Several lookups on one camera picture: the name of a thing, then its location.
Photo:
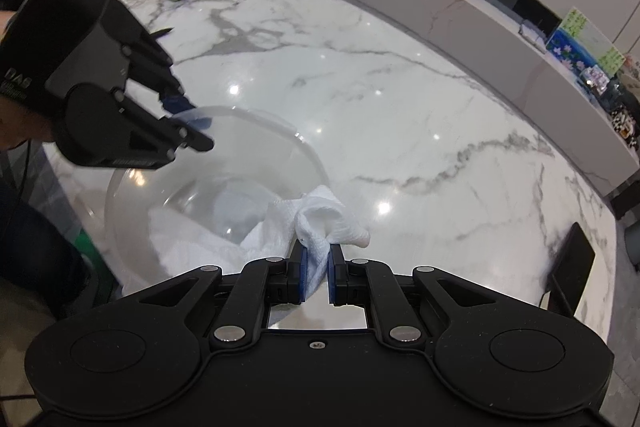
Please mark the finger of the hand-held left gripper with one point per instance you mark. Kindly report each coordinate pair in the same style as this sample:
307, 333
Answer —
192, 139
175, 103

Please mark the person's left hand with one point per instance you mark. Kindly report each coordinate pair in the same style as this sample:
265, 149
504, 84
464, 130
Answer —
25, 129

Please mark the person's blue jeans leg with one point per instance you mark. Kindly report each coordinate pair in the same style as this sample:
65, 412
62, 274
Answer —
35, 247

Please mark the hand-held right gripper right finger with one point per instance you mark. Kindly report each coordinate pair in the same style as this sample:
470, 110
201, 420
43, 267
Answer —
332, 278

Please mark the white cloth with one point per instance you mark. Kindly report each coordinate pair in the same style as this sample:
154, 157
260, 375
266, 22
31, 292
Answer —
320, 217

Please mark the black pen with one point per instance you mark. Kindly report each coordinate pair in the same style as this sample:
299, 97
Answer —
162, 32

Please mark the colourful flower painting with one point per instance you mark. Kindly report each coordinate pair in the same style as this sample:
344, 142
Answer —
585, 42

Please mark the clear plastic bowl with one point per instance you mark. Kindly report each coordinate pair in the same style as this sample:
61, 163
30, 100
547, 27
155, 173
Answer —
200, 187

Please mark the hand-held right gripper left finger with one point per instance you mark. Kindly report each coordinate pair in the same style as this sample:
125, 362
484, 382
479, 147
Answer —
300, 278

